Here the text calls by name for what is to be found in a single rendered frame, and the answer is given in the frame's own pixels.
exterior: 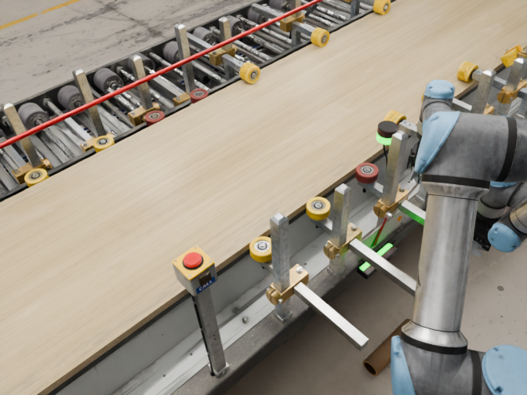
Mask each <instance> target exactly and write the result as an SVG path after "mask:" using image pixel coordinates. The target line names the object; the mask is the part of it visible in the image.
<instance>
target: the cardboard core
mask: <svg viewBox="0 0 527 395"><path fill-rule="evenodd" d="M410 321H411V320H410V319H405V320H404V321H403V322H402V323H401V324H400V325H399V326H398V327H397V328H396V329H395V330H394V331H393V332H392V333H391V334H390V335H389V336H388V337H387V338H386V339H385V340H384V341H383V342H382V343H381V344H380V345H379V346H378V347H377V348H376V349H375V350H374V351H373V352H372V353H371V354H370V355H369V356H368V357H367V358H366V359H365V360H364V361H363V365H364V367H365V369H366V370H367V371H368V372H369V373H370V374H371V375H374V376H378V374H379V373H381V372H382V370H383V369H384V368H385V367H386V366H387V365H388V364H389V363H390V362H391V339H392V337H393V336H396V335H398V336H399V337H400V336H401V331H402V326H403V325H405V324H407V323H408V322H410Z"/></svg>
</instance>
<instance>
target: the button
mask: <svg viewBox="0 0 527 395"><path fill-rule="evenodd" d="M201 262H202V257H201V255H200V254H199V253H197V252H190V253H188V254H186V255H185V256H184V265H185V266H187V267H189V268H194V267H196V266H198V265H200V263H201Z"/></svg>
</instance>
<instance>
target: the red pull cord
mask: <svg viewBox="0 0 527 395"><path fill-rule="evenodd" d="M321 1H323V0H314V1H312V2H308V3H307V4H305V5H302V6H301V7H298V8H296V9H294V10H292V11H289V12H287V13H285V14H283V15H281V16H278V17H276V18H274V19H272V20H269V21H267V22H266V23H263V24H261V25H259V26H257V27H254V28H252V29H250V30H248V31H245V32H243V33H241V34H239V35H236V36H234V37H233V38H230V39H228V40H226V41H224V42H221V43H219V44H217V45H215V46H213V47H210V48H208V49H206V50H204V51H201V52H199V53H197V54H195V55H193V56H190V57H188V58H187V59H185V60H181V61H180V62H178V63H175V64H173V65H171V66H169V67H166V68H164V69H162V70H160V71H157V72H155V73H153V74H151V75H148V76H147V77H145V78H142V79H140V80H138V81H136V82H134V83H131V84H129V85H127V86H125V87H123V88H120V89H118V90H116V91H114V92H111V93H109V94H107V95H106V96H102V97H100V98H99V99H97V100H94V101H92V102H90V103H87V104H85V105H83V106H81V107H78V108H76V109H74V110H72V111H69V112H67V113H66V114H63V115H61V116H59V117H57V118H54V119H53V120H50V121H48V122H46V123H44V124H41V125H39V126H37V127H35V128H32V129H30V130H28V131H26V132H23V133H21V134H19V135H18V136H14V137H13V138H11V139H9V140H6V141H4V142H2V143H0V150H1V149H2V148H4V147H7V146H8V145H11V144H13V143H15V142H17V141H19V140H22V139H24V138H26V137H28V136H31V135H33V134H35V133H36V132H39V131H42V130H43V129H46V128H48V127H49V126H52V125H55V124H56V123H58V122H60V121H63V120H65V119H67V118H69V117H72V116H74V115H76V114H78V113H80V112H83V111H85V110H87V109H89V108H90V107H94V106H96V105H97V104H99V103H102V102H104V101H106V100H109V99H110V98H113V97H115V96H117V95H119V94H121V93H124V92H126V91H128V90H130V89H133V88H135V87H137V86H138V85H141V84H143V83H145V82H148V81H150V80H151V79H154V78H156V77H158V76H160V75H162V74H165V73H167V72H169V71H171V70H174V69H176V68H178V67H180V66H182V65H184V64H186V63H189V62H191V61H192V60H196V59H197V58H199V57H201V56H204V55H206V54H208V53H210V52H212V51H215V50H217V49H219V48H221V47H223V46H225V45H228V44H230V43H232V42H235V41H237V40H239V39H240V38H243V37H245V36H247V35H249V34H252V33H253V32H256V31H258V30H260V29H262V28H264V27H267V26H269V25H271V24H273V23H276V22H278V21H279V20H282V19H284V18H286V17H288V16H291V15H293V14H294V13H298V12H299V11H301V10H303V9H306V8H308V7H310V6H312V5H314V4H317V3H319V2H321Z"/></svg>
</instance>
